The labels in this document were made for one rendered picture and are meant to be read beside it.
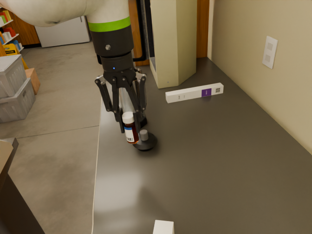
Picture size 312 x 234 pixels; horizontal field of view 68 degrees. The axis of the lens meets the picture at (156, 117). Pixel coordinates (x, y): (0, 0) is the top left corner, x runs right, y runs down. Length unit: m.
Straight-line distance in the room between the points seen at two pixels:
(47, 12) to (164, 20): 0.76
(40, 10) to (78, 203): 1.70
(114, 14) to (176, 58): 0.72
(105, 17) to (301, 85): 0.69
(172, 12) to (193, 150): 0.63
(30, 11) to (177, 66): 0.88
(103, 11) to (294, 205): 0.66
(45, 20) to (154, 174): 0.52
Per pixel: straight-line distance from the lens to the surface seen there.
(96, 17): 0.52
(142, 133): 0.81
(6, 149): 1.02
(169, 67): 1.21
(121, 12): 0.53
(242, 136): 0.92
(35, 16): 0.45
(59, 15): 0.46
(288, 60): 0.99
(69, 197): 2.08
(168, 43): 1.17
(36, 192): 2.24
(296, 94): 0.97
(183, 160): 0.80
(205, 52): 1.65
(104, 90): 0.62
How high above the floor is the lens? 1.50
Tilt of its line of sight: 33 degrees down
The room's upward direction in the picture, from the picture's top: 6 degrees counter-clockwise
